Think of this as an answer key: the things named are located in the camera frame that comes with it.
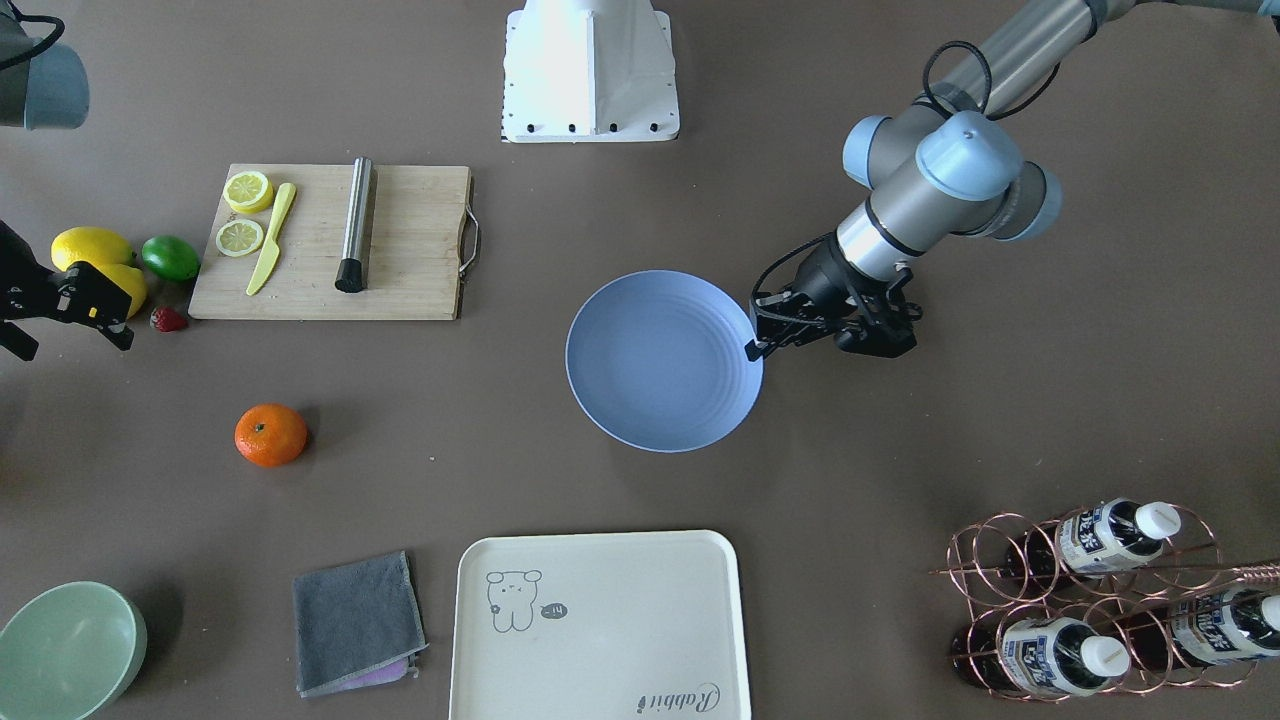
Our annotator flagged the orange fruit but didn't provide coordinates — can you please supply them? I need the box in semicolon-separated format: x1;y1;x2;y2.
234;404;308;468

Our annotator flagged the cream rabbit tray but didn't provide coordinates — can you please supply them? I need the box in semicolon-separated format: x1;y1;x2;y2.
449;530;753;719

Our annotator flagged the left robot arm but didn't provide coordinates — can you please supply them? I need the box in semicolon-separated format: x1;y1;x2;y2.
745;1;1133;361

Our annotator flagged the lower yellow lemon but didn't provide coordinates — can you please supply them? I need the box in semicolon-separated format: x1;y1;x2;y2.
95;263;147;319

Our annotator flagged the tea bottle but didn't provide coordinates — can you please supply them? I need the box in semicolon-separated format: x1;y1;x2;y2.
950;618;1132;700
1121;585;1279;671
998;498;1181;591

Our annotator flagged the red strawberry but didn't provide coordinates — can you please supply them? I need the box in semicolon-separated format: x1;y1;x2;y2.
148;306;189;333

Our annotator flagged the wooden cutting board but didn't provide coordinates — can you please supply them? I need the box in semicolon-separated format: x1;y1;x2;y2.
189;164;475;320

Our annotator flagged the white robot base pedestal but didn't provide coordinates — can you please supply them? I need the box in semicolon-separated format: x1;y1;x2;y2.
500;1;681;143

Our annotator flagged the thin lemon slice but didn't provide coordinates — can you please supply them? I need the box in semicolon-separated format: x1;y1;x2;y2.
214;218;266;258

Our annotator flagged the grey cloth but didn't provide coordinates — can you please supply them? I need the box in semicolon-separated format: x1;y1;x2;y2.
292;550;428;700

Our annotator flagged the top tea bottle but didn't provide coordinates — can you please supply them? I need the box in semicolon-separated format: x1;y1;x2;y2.
998;498;1181;591

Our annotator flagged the green lime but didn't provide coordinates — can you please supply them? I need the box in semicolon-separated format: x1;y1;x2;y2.
140;234;201;282

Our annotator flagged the blue plate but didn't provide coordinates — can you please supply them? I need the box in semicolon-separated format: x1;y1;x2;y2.
564;270;764;454

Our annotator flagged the steel rod black cap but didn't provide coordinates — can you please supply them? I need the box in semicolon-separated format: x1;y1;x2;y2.
335;156;378;293

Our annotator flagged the yellow lemon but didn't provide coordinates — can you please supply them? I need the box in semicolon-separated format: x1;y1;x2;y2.
95;263;147;319
50;225;134;272

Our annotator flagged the upper yellow lemon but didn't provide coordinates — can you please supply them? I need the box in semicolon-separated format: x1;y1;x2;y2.
50;225;134;272

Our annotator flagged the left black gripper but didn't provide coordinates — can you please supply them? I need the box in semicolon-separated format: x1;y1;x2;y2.
745;232;923;363

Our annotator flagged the green bowl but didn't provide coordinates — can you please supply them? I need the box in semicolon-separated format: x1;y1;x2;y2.
1;582;148;719

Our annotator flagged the copper wire bottle rack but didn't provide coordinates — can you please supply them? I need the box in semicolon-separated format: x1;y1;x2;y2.
943;498;1277;703

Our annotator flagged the lower tea bottle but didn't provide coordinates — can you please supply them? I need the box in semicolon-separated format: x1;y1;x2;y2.
950;618;1132;700
1121;585;1279;671

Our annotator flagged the yellow plastic knife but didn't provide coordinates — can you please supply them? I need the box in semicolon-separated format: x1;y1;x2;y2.
244;182;298;296

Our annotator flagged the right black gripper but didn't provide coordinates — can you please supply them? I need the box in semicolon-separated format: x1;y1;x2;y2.
1;223;134;361

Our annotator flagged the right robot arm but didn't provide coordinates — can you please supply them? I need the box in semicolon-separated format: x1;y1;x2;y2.
1;1;134;361

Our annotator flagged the thick lemon half slice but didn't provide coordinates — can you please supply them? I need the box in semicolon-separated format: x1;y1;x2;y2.
221;170;275;215

